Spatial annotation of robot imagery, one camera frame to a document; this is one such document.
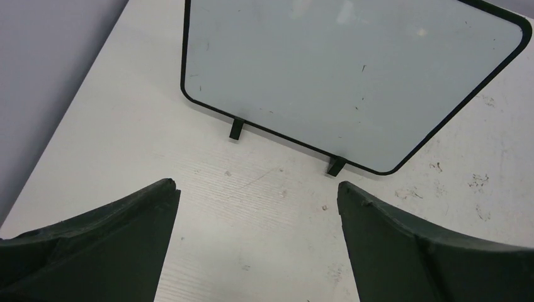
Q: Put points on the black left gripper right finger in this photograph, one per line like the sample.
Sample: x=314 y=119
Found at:
x=397 y=256

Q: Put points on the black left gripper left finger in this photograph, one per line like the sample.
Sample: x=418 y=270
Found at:
x=112 y=253

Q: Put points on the black framed whiteboard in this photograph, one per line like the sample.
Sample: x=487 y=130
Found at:
x=366 y=83

